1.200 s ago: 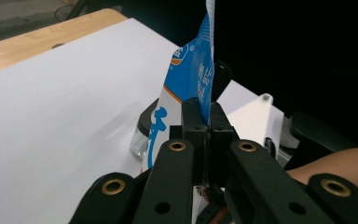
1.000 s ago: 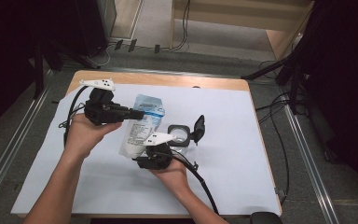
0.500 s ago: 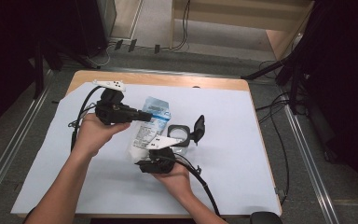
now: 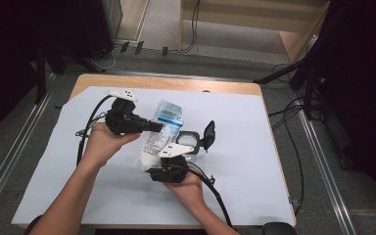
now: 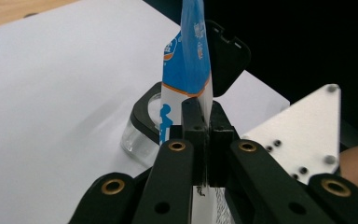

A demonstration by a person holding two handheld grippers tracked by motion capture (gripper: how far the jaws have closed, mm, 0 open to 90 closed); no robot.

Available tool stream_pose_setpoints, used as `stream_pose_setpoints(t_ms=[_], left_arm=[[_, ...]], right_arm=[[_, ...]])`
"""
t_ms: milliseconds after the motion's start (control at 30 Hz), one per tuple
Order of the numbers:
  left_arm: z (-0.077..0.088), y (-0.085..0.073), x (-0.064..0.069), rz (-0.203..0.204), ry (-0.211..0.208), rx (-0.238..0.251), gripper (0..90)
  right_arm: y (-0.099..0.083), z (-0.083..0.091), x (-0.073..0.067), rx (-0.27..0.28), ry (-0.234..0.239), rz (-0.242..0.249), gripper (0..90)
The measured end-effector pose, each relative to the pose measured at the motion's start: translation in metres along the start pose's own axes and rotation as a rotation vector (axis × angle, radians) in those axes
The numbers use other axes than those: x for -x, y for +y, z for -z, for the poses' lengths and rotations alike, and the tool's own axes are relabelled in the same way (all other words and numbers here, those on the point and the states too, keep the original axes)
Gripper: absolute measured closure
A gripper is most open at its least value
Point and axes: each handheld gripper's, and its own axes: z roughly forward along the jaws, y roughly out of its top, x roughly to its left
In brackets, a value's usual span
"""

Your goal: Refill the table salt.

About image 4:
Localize person's right hand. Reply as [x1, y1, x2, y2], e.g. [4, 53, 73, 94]
[163, 170, 207, 210]

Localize black stand legs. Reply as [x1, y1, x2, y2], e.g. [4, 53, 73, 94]
[33, 42, 106, 106]
[254, 58, 327, 120]

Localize metal floor rail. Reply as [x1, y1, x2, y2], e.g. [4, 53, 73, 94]
[0, 74, 57, 226]
[298, 107, 356, 235]

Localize black hanging cable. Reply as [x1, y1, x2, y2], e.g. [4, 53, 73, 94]
[179, 0, 201, 54]

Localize light wooden shelf unit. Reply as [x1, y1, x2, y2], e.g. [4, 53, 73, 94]
[179, 0, 331, 63]

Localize white plastic bag blue label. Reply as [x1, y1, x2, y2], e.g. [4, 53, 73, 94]
[135, 99, 184, 171]

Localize black chair part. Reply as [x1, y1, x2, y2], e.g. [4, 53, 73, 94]
[262, 221, 298, 235]

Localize black curtain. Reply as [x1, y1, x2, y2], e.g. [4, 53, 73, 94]
[306, 0, 376, 216]
[0, 0, 112, 145]

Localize wooden table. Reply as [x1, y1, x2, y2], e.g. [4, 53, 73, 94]
[11, 72, 298, 229]

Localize person's left hand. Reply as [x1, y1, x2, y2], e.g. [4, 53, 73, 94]
[82, 121, 142, 169]

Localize left hand-held gripper black cable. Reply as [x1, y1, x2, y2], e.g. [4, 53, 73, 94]
[75, 94, 116, 167]

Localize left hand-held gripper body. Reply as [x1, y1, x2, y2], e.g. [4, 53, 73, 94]
[104, 87, 145, 136]

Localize hand-held gripper black cable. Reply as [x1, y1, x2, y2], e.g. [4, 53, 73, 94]
[75, 94, 116, 167]
[187, 161, 234, 228]

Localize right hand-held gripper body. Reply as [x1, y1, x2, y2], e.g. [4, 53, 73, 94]
[158, 143, 191, 184]

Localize white table sheet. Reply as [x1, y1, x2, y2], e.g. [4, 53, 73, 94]
[11, 85, 297, 227]

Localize right hand-held gripper black cable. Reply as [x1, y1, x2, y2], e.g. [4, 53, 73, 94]
[187, 161, 234, 228]

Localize black floor cables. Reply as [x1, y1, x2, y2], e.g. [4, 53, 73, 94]
[268, 63, 307, 216]

